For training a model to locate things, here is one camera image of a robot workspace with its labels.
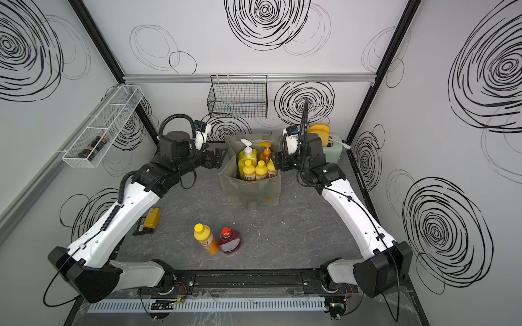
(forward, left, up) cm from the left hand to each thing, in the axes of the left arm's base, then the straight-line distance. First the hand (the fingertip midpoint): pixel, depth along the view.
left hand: (217, 146), depth 71 cm
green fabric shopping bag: (-5, -11, -25) cm, 27 cm away
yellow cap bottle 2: (+2, -15, -15) cm, 22 cm away
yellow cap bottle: (+1, -10, -15) cm, 18 cm away
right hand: (+1, -22, -3) cm, 22 cm away
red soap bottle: (-26, -5, -21) cm, 33 cm away
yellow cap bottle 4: (-26, +3, -15) cm, 30 cm away
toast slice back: (+26, -43, -11) cm, 51 cm away
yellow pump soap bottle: (+8, -9, -12) cm, 17 cm away
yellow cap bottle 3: (+2, -20, -16) cm, 26 cm away
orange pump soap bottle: (+10, -17, -16) cm, 25 cm away
